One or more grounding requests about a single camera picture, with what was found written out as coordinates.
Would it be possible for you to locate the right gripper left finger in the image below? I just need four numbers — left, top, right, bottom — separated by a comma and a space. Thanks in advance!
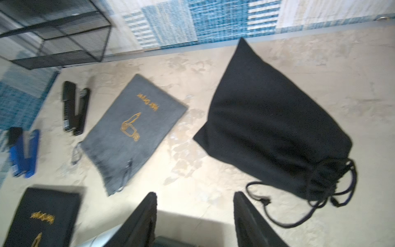
105, 192, 157, 247

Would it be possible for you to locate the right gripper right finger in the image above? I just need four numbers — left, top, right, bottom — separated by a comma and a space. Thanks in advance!
233, 191, 288, 247

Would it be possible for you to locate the grey hair dryer bag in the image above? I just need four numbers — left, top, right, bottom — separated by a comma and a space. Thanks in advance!
71, 74, 188, 196

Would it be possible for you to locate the black hair dryer bag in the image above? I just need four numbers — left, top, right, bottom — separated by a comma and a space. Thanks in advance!
194, 38, 358, 228

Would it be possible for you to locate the white hair dryer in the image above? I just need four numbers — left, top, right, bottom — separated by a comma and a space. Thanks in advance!
77, 225, 121, 247

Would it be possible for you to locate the black bag front left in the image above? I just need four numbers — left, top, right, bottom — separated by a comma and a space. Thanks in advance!
4, 187, 82, 247

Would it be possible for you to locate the black wire mesh shelf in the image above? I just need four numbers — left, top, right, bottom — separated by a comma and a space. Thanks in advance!
1, 1, 112, 70

